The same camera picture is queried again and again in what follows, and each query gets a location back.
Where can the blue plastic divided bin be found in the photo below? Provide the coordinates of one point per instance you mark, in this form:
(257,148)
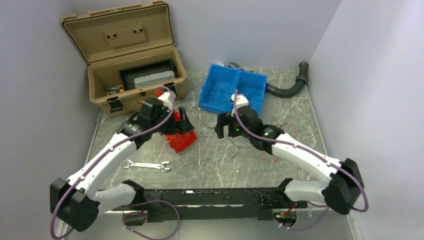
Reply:
(222,81)

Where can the red plastic bin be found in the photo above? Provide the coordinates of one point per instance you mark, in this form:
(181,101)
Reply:
(179,142)

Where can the silver open-end wrench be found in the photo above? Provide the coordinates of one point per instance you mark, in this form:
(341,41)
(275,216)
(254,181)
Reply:
(160,166)

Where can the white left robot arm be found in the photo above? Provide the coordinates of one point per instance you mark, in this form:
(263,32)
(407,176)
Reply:
(78,200)

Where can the tan plastic toolbox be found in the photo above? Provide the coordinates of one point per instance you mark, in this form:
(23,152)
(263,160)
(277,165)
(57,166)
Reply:
(121,44)

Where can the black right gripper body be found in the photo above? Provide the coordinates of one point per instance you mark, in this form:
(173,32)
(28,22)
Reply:
(234,129)

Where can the grey case in toolbox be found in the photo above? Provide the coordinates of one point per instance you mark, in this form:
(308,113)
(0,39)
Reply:
(152,79)

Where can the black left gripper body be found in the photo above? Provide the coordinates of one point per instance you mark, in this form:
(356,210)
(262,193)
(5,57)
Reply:
(171,126)

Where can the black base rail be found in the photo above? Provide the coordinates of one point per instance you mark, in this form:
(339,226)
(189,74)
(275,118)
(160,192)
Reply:
(260,203)

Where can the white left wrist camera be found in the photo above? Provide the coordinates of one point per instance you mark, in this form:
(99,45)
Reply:
(168,98)

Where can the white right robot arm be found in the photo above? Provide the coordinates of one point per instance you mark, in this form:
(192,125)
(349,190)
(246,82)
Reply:
(339,183)

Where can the yellow black tool in toolbox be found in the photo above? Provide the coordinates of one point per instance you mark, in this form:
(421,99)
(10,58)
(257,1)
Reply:
(114,90)

